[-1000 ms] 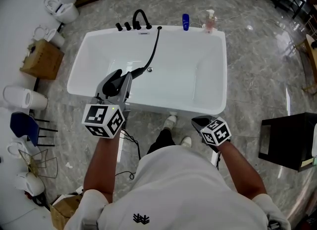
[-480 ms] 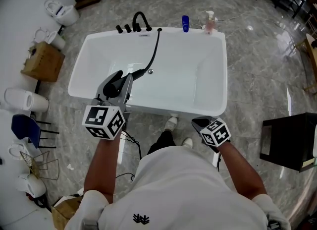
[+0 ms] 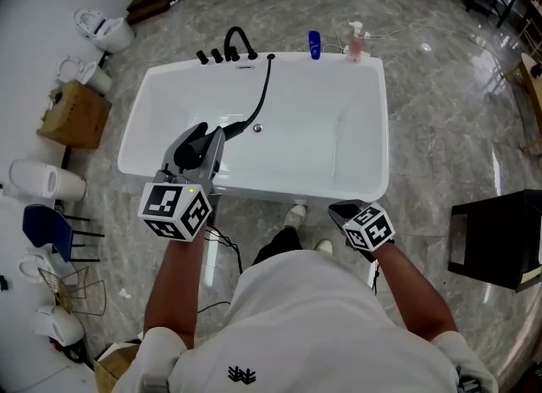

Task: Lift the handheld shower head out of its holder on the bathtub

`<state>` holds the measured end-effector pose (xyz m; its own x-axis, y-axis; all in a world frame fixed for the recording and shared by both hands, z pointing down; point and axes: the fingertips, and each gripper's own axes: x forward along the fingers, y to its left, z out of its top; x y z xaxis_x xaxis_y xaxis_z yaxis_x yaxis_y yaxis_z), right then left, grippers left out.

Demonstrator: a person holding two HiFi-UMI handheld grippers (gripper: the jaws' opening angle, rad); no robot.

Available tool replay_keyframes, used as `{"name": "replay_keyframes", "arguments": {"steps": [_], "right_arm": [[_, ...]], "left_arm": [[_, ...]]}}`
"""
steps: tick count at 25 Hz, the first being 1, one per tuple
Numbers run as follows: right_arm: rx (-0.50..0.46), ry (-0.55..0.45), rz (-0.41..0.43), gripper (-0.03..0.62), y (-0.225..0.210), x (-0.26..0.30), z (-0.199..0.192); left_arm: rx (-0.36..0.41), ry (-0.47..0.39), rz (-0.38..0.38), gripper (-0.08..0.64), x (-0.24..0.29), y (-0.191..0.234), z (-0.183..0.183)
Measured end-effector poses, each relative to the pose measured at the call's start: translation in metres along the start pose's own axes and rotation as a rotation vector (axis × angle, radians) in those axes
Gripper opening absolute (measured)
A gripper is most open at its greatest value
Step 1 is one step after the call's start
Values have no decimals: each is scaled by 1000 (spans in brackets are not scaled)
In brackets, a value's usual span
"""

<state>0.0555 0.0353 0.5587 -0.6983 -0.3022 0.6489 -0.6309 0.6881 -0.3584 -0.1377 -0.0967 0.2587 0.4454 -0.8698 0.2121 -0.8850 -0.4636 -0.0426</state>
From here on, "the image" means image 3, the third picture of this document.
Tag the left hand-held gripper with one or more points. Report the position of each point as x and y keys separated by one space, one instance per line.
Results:
x=169 y=209

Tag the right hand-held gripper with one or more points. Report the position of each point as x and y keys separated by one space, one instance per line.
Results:
x=370 y=228

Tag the person's left forearm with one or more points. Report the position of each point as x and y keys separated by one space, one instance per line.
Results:
x=178 y=289

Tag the person's right forearm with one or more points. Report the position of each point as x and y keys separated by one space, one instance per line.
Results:
x=415 y=298

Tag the white bathtub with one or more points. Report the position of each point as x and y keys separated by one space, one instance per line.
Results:
x=305 y=150

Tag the person's right white shoe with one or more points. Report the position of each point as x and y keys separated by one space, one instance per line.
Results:
x=324 y=246

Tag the person's white shoe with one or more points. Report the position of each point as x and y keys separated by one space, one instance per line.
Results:
x=324 y=246
x=295 y=215

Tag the person's left white shoe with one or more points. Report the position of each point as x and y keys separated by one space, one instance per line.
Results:
x=295 y=215

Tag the chrome tub drain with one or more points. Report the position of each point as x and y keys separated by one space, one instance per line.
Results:
x=258 y=127

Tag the person's black trousers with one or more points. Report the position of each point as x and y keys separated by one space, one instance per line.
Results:
x=279 y=245

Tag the person's white shirt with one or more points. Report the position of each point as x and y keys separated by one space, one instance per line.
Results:
x=317 y=328

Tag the black curved tub faucet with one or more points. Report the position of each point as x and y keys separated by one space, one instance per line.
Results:
x=235 y=29

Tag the black side table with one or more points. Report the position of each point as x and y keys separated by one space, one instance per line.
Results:
x=495 y=234

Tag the blue shampoo bottle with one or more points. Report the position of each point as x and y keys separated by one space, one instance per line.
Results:
x=314 y=46

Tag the white paper scrap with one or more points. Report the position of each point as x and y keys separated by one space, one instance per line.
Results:
x=125 y=293

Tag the pink pump bottle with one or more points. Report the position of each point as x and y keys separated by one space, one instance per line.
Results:
x=356 y=46

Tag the blue chair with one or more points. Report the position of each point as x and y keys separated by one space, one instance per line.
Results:
x=46 y=230

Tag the light wooden table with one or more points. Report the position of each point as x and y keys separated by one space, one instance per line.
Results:
x=534 y=99

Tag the white ceramic fixture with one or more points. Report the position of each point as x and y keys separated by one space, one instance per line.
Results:
x=59 y=325

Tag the small brown cardboard box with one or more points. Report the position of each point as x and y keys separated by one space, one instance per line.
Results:
x=116 y=368

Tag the small black device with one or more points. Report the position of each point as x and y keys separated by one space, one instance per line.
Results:
x=3 y=283

